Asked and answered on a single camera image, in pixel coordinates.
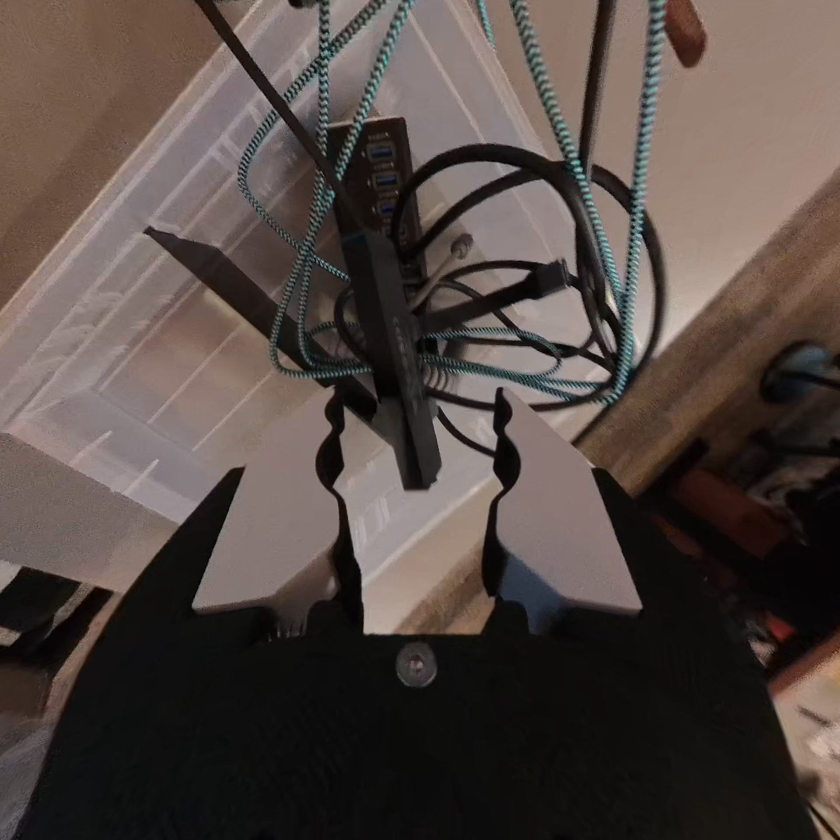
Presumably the black usb hub cable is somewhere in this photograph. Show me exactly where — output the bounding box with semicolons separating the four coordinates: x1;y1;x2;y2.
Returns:
577;0;619;178
193;0;361;234

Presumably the teal braided cable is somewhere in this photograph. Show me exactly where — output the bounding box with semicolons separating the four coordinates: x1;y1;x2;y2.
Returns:
235;0;667;404

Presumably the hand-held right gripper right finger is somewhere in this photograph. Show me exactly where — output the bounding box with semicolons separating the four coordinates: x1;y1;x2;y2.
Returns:
481;387;642;634

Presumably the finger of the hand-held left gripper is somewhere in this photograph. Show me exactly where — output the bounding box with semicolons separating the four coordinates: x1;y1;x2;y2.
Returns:
0;433;198;592

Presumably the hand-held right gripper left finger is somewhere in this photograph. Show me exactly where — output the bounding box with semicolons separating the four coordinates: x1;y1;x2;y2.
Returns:
192;386;365;634

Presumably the clear plastic bin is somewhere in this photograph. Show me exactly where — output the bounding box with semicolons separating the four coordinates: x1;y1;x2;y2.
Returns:
0;0;631;637

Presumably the black usb hub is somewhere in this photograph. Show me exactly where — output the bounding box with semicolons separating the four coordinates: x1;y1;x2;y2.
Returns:
327;117;431;303
343;230;442;492

